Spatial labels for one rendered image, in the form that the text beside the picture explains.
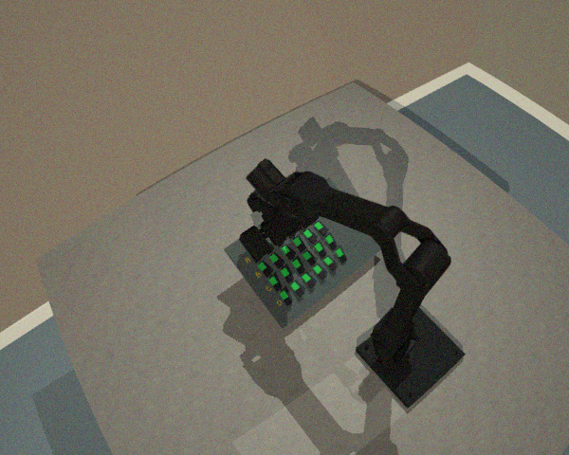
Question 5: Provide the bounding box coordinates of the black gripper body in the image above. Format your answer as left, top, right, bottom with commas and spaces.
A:
239, 206, 302, 261

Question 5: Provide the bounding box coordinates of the grey switch panel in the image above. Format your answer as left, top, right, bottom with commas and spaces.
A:
224, 217, 381, 328

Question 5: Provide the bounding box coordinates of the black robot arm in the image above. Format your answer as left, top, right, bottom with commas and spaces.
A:
246, 158, 451, 376

